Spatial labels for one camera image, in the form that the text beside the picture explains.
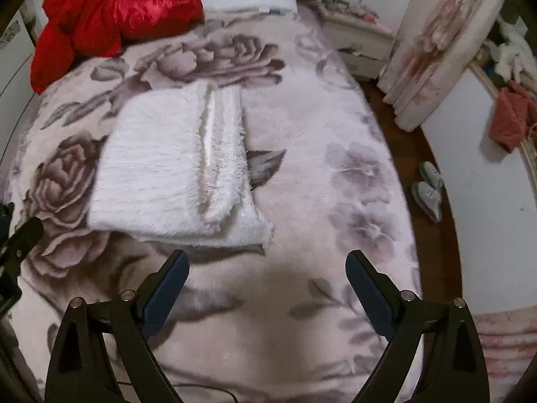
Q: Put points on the white crumpled cloth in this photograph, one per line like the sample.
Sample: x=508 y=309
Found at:
x=514 y=54

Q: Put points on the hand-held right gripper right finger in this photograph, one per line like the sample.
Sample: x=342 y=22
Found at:
x=369 y=298

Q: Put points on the wooden rack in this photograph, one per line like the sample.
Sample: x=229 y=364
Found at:
x=527 y=155

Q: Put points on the white nightstand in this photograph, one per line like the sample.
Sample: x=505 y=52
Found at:
x=356 y=40

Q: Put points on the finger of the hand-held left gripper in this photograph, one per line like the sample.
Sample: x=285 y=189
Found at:
x=26 y=233

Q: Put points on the white fuzzy sweater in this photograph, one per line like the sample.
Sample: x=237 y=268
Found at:
x=159 y=168

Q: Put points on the red puffy jacket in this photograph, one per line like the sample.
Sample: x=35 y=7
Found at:
x=105 y=16

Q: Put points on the floral upholstered cushion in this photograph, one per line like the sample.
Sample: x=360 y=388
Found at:
x=440 y=50

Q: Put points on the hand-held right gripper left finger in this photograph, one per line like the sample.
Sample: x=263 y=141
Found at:
x=165 y=298

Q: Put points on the floral printed blanket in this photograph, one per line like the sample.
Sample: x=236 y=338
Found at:
x=319 y=109

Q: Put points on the grey slipper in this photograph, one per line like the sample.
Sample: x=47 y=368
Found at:
x=432 y=174
x=428 y=201

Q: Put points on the pink striped cloth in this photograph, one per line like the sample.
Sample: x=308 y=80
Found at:
x=503 y=344

